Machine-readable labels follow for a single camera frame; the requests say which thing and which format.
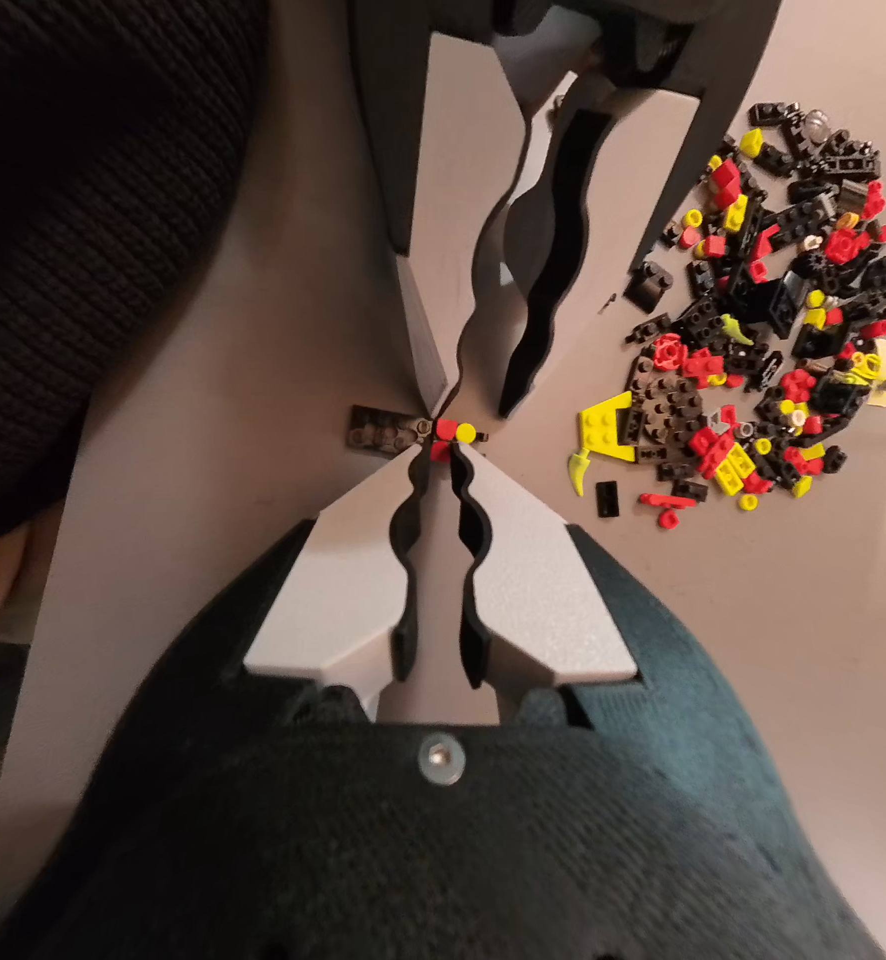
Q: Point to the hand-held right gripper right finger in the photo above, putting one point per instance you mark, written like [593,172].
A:
[548,600]

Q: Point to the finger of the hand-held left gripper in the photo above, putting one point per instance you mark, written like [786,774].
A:
[458,150]
[638,165]

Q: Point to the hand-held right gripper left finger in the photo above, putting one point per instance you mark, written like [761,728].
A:
[330,600]

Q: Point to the black lego plate assembly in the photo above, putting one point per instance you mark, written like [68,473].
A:
[383,431]

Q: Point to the pile of lego pieces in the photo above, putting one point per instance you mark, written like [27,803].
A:
[668,405]

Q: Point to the small black lego tile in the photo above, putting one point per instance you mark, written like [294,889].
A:
[607,500]

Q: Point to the lime lego claw piece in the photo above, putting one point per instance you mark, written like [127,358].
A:
[578,476]

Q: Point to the red lego bar piece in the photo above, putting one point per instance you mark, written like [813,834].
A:
[668,500]

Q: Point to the yellow lego wedge plate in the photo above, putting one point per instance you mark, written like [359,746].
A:
[600,431]

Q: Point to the grey lego dome piece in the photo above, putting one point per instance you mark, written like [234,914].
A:
[818,124]

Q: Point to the dark knitted sleeve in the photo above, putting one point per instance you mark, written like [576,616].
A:
[75,225]

